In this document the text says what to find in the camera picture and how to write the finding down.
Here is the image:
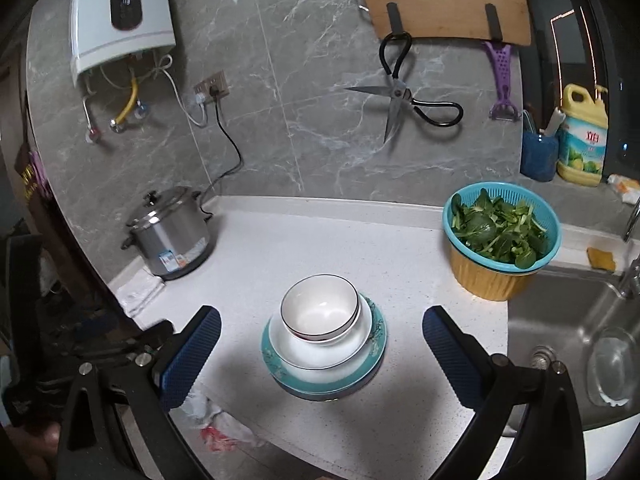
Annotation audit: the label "teal floral plate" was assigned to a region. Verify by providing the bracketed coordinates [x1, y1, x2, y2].
[260, 295, 388, 393]
[281, 385, 363, 402]

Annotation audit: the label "white plate with gold rim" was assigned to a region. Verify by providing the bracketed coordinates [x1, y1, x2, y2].
[262, 340, 385, 384]

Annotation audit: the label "large white bowl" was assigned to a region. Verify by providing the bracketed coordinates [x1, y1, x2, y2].
[266, 294, 373, 370]

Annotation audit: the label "white bowl with red pattern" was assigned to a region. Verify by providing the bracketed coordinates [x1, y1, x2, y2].
[280, 273, 361, 342]

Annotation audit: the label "person's left hand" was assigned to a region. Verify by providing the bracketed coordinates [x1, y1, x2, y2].
[3, 422, 61, 479]

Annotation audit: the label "glass bowl in sink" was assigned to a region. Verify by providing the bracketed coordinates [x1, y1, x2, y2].
[587, 327, 639, 408]

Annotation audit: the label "crumpled red white plastic bag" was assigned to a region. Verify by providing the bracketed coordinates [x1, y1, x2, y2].
[180, 388, 264, 453]

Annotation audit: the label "white folded cloth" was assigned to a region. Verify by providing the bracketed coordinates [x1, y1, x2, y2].
[115, 268, 165, 318]

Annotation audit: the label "stainless steel sink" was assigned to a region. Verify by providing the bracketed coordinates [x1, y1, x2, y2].
[508, 266, 639, 430]

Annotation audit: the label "yellow ribbed basin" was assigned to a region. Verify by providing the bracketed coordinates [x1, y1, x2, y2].
[450, 246, 535, 301]

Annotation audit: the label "stainless steel rice cooker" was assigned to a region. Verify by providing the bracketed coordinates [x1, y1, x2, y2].
[120, 186, 214, 281]

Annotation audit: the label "chrome faucet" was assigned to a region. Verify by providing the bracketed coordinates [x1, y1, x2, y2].
[617, 200, 640, 299]

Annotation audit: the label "yellow sponge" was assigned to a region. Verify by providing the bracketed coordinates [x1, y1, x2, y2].
[586, 247, 616, 273]

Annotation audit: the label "green leafy vegetables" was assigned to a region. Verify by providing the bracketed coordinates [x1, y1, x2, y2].
[449, 188, 550, 270]

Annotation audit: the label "teal colander basket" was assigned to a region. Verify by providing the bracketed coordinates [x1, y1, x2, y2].
[442, 182, 562, 274]

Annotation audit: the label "blue utensil cup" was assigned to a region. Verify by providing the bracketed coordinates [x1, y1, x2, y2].
[520, 130, 559, 182]

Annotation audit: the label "yellow dish soap bottle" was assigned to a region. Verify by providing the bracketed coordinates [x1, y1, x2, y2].
[556, 84, 608, 188]

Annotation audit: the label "purple peeler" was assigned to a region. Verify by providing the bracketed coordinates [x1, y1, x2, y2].
[484, 41, 520, 122]

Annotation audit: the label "white water heater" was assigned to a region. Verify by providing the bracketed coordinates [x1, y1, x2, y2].
[70, 0, 177, 84]

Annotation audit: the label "yellow gas hose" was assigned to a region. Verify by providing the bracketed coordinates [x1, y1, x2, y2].
[109, 75, 140, 135]

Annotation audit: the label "white power cable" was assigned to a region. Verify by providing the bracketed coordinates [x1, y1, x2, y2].
[154, 54, 210, 129]

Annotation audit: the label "black power cable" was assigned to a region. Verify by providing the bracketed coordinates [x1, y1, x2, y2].
[197, 86, 245, 221]

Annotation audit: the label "wall power socket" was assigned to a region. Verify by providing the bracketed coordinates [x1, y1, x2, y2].
[193, 70, 229, 104]

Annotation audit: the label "black handled kitchen scissors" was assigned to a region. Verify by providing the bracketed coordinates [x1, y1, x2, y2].
[347, 32, 464, 143]

